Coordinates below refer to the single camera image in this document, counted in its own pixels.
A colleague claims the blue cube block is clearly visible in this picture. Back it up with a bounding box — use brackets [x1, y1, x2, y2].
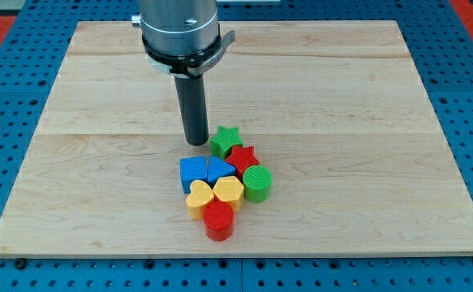
[179, 157, 208, 194]

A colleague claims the blue triangle block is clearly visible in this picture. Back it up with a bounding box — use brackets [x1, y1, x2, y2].
[207, 156, 236, 187]

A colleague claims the wooden board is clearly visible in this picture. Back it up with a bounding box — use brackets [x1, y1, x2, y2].
[0, 21, 473, 259]

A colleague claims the yellow hexagon block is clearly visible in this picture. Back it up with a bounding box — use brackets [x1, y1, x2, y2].
[213, 176, 244, 213]

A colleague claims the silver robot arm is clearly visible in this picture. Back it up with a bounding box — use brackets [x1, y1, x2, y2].
[131, 0, 235, 79]

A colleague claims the green star block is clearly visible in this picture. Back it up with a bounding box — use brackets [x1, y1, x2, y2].
[210, 126, 243, 160]

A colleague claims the yellow heart block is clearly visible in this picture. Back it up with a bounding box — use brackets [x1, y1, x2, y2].
[185, 180, 214, 220]

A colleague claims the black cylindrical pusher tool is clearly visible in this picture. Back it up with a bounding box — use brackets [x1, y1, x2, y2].
[174, 76, 209, 146]

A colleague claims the blue perforated table mat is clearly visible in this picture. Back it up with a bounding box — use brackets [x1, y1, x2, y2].
[0, 0, 473, 291]

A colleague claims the red star block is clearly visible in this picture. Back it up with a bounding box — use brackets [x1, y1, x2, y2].
[226, 145, 260, 179]

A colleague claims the green cylinder block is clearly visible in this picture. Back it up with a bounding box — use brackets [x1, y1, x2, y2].
[243, 165, 272, 203]

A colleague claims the red cylinder block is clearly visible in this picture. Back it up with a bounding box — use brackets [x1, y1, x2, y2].
[203, 201, 234, 241]

